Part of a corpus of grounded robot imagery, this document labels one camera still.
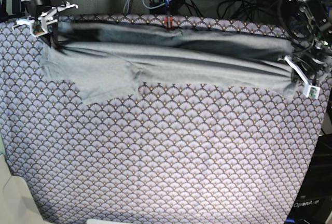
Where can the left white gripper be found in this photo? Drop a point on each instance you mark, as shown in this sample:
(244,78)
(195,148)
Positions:
(291,75)

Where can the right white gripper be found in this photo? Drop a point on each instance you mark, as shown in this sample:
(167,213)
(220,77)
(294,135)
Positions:
(39,26)

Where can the light grey T-shirt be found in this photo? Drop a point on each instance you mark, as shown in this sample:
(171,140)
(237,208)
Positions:
(106,61)

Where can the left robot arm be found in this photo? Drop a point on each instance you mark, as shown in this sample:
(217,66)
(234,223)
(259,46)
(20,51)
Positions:
(311,60)

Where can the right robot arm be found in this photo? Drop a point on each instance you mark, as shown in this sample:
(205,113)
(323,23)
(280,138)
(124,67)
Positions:
(36,7)

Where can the red black centre clamp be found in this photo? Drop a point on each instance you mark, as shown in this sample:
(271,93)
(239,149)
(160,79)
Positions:
(168,19)

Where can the black OpenArm box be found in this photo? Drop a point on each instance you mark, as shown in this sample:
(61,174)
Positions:
(313,202)

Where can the purple fan-pattern tablecloth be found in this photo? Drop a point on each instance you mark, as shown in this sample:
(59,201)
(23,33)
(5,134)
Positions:
(179,154)

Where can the white plastic bin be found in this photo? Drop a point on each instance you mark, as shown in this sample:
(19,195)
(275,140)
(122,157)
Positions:
(17,203)

